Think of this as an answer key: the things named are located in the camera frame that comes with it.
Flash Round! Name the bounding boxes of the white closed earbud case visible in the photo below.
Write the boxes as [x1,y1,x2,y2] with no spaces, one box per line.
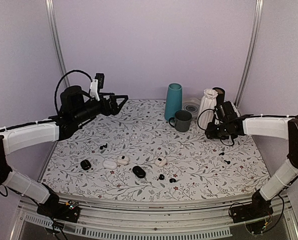
[103,160,117,170]

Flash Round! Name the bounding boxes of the black round earbud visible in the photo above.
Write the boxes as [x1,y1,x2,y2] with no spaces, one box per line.
[159,174,165,180]

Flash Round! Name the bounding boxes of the cream open earbud case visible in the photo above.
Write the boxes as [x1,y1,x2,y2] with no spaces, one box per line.
[155,157,167,168]

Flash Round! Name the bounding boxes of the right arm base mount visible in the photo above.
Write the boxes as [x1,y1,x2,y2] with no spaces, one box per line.
[228,201,273,223]

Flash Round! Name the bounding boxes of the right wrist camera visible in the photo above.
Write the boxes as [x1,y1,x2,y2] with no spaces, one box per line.
[215,101,238,123]

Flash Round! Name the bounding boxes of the black earbud charging case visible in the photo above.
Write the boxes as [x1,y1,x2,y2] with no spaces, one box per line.
[80,159,91,171]

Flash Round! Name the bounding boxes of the teal tall vase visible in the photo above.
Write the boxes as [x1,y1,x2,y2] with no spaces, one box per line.
[164,83,182,121]

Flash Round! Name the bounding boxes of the white ribbed vase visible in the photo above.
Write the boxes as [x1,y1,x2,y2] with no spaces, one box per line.
[197,89,218,132]

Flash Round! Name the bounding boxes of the left aluminium frame post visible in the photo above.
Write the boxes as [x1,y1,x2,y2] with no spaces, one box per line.
[45,0,67,76]

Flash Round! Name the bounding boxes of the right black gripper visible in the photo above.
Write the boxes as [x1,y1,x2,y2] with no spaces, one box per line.
[206,122,230,140]

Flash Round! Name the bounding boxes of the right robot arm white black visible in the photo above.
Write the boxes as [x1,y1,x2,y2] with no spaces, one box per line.
[205,115,298,218]

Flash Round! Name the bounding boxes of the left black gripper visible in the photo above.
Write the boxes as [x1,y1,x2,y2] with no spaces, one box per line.
[73,92,128,124]

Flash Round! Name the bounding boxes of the right aluminium frame post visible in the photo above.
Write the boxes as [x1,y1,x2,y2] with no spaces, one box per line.
[234,0,264,108]

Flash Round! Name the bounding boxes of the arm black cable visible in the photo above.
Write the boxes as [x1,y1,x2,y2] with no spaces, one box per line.
[54,70,93,113]
[196,108,236,147]

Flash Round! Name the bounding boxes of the white open earbud case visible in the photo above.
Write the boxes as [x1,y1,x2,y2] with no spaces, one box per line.
[117,155,130,166]

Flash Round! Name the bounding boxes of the black oval earbud case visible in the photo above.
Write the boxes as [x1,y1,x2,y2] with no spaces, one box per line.
[132,166,146,179]

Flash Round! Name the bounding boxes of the dark grey mug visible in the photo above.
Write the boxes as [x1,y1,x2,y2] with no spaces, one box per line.
[168,110,192,133]

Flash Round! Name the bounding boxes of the dark brown cylinder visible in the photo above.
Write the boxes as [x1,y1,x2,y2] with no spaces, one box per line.
[212,87,225,106]

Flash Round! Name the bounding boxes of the aluminium frame post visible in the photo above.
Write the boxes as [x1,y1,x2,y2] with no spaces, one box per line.
[234,0,264,108]
[45,0,67,76]

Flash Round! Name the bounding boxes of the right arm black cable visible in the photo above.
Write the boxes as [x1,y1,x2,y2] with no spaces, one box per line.
[196,108,236,147]

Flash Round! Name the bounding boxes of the front aluminium rail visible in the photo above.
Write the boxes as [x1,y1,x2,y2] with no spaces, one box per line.
[10,194,298,240]

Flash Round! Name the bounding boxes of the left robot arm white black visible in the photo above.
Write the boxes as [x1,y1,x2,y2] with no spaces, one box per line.
[0,85,128,217]

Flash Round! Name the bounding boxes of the floral patterned table mat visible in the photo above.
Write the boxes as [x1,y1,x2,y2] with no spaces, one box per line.
[42,100,269,202]

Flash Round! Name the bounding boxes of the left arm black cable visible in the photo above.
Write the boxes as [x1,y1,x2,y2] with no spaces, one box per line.
[54,70,93,113]

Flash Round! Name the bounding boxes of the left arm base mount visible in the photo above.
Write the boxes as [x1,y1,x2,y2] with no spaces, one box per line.
[37,200,81,223]

